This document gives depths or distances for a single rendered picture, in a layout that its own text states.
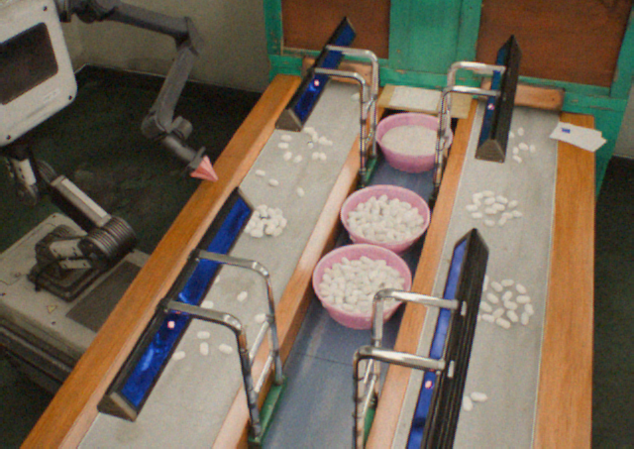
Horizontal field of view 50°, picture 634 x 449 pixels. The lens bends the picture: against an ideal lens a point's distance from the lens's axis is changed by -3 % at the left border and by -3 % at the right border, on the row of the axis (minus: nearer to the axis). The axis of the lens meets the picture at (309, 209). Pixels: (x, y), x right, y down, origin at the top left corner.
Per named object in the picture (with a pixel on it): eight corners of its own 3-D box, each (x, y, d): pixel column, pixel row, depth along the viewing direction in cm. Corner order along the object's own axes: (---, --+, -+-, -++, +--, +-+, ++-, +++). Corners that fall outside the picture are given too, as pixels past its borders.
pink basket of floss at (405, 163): (398, 186, 233) (399, 164, 227) (361, 146, 252) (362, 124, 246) (465, 165, 241) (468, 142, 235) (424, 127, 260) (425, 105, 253)
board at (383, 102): (376, 106, 255) (376, 103, 254) (385, 86, 266) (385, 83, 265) (467, 119, 247) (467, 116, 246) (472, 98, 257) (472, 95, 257)
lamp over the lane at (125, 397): (96, 412, 126) (87, 390, 122) (225, 205, 171) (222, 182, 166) (134, 424, 124) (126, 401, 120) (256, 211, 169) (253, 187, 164)
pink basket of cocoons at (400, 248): (345, 270, 204) (345, 246, 198) (337, 211, 224) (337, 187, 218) (435, 263, 205) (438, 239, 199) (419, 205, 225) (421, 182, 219)
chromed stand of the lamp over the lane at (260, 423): (186, 431, 164) (151, 307, 135) (219, 367, 178) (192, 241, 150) (260, 452, 159) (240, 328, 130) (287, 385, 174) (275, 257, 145)
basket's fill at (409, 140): (373, 167, 241) (374, 154, 237) (388, 132, 257) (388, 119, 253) (438, 177, 235) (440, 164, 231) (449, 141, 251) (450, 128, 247)
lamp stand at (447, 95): (427, 208, 224) (438, 87, 195) (438, 172, 238) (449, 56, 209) (486, 218, 219) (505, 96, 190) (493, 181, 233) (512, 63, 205)
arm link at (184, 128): (140, 130, 211) (158, 119, 206) (156, 110, 219) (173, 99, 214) (164, 159, 215) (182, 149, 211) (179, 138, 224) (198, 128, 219)
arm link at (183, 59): (175, 46, 237) (196, 32, 230) (186, 56, 240) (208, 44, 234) (135, 132, 210) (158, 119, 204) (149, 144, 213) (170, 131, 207)
